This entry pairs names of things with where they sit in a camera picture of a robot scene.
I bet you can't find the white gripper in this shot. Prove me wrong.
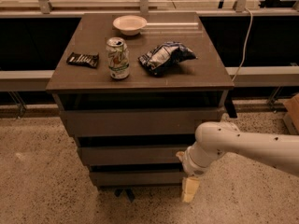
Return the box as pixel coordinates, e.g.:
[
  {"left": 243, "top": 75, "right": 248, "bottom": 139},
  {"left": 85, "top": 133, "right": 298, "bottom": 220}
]
[{"left": 176, "top": 142, "right": 224, "bottom": 203}]

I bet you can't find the grey drawer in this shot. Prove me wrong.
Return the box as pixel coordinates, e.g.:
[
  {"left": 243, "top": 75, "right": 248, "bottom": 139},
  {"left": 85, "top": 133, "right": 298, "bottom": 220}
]
[
  {"left": 78, "top": 145, "right": 187, "bottom": 166},
  {"left": 61, "top": 107, "right": 224, "bottom": 137},
  {"left": 90, "top": 170, "right": 185, "bottom": 187}
]

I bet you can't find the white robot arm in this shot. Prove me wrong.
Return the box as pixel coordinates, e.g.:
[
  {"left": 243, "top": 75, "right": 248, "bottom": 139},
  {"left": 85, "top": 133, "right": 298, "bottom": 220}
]
[{"left": 176, "top": 122, "right": 299, "bottom": 203}]

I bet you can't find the grey bottom drawer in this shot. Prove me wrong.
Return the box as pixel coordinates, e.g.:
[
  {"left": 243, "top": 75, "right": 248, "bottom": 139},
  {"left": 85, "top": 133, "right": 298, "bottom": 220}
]
[{"left": 90, "top": 170, "right": 185, "bottom": 187}]

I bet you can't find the grey top drawer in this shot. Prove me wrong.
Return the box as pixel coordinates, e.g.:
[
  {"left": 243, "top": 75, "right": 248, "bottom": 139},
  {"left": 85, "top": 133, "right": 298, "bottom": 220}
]
[{"left": 61, "top": 107, "right": 224, "bottom": 137}]

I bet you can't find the grey drawer cabinet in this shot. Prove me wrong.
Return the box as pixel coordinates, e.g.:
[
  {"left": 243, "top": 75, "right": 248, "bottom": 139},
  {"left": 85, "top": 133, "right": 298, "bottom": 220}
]
[{"left": 45, "top": 11, "right": 238, "bottom": 191}]

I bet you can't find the blue white chip bag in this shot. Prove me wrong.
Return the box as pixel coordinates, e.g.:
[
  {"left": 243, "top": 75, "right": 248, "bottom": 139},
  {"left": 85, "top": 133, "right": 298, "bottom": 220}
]
[{"left": 138, "top": 41, "right": 196, "bottom": 76}]

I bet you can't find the cardboard box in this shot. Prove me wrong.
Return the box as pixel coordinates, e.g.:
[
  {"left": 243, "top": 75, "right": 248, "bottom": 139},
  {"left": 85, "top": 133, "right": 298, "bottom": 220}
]
[{"left": 283, "top": 94, "right": 299, "bottom": 135}]

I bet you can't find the green white soda can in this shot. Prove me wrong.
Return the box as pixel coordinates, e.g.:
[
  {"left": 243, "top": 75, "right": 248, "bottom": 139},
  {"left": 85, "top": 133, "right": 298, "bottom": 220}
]
[{"left": 106, "top": 37, "right": 129, "bottom": 79}]

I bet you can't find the black chocolate bar wrapper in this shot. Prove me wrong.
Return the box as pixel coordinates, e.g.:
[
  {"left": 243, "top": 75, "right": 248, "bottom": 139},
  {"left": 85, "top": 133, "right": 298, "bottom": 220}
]
[{"left": 66, "top": 52, "right": 99, "bottom": 68}]

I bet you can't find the white bowl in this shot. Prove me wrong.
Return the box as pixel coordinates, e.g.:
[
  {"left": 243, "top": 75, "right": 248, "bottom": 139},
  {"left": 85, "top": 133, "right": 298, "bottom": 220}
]
[{"left": 113, "top": 15, "right": 147, "bottom": 36}]

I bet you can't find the metal window railing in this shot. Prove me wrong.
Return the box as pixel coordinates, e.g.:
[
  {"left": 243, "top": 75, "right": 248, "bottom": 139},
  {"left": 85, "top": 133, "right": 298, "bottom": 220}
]
[{"left": 0, "top": 0, "right": 299, "bottom": 17}]

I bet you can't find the white cable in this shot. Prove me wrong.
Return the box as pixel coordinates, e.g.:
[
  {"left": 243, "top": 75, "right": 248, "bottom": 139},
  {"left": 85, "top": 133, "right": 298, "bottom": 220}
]
[{"left": 231, "top": 7, "right": 254, "bottom": 82}]

